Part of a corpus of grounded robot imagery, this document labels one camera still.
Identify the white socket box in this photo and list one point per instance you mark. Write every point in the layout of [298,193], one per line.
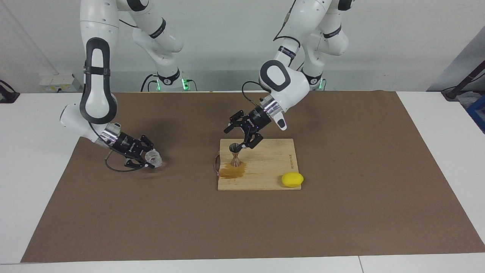
[57,81]

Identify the small clear plastic cup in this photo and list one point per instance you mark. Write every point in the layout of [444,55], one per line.
[155,157]

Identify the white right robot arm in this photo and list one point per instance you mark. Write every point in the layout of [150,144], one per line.
[96,22]

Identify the steel double jigger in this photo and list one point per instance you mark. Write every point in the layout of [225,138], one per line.
[236,159]

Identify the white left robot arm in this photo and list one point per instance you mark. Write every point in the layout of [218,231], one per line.
[299,22]

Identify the black stand pole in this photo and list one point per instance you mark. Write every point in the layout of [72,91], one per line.
[462,83]

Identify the bamboo cutting board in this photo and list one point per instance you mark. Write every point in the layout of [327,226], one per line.
[265,167]

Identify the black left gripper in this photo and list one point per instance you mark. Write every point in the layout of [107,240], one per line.
[254,120]

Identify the yellow lemon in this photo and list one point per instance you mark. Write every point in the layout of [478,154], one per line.
[292,180]

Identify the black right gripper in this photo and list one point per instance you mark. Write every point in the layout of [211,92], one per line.
[129,146]

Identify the black desk object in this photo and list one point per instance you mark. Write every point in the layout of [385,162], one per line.
[7,96]

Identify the brown table mat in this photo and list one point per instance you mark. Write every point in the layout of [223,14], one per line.
[242,227]

